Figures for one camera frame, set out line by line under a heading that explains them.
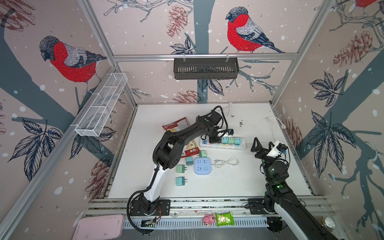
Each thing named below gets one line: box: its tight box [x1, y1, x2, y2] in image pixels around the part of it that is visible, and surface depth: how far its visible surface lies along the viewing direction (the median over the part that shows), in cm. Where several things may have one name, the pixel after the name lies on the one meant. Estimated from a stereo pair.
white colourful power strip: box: [199, 136, 247, 151], surface depth 95 cm
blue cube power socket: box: [194, 157, 212, 175], surface depth 87 cm
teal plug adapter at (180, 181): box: [176, 176, 188, 186], surface depth 83 cm
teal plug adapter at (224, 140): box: [221, 136, 229, 144], surface depth 93 cm
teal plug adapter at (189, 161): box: [186, 156, 194, 167], surface depth 90 cm
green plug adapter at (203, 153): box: [199, 150, 207, 158], surface depth 92 cm
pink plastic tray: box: [72, 214, 125, 240], surface depth 69 cm
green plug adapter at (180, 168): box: [176, 164, 188, 173], surface depth 87 cm
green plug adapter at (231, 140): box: [227, 137, 235, 145], surface depth 92 cm
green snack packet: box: [215, 211, 235, 227], surface depth 71 cm
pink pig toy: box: [202, 213, 216, 226], surface depth 70 cm
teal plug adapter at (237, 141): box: [233, 137, 242, 145], surface depth 93 cm
